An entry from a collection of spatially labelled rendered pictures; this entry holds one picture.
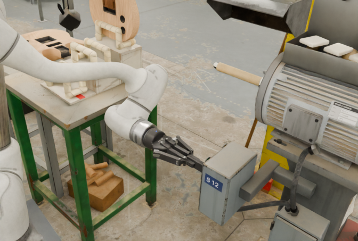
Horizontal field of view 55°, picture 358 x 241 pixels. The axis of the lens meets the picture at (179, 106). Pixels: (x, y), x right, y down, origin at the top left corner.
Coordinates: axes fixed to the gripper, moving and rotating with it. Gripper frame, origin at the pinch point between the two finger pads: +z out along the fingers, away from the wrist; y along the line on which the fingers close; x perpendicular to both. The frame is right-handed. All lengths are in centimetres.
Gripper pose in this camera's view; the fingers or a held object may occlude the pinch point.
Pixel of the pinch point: (196, 164)
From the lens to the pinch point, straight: 110.0
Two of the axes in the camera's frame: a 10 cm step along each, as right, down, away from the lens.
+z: 7.6, 3.7, -5.4
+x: 0.4, -8.5, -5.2
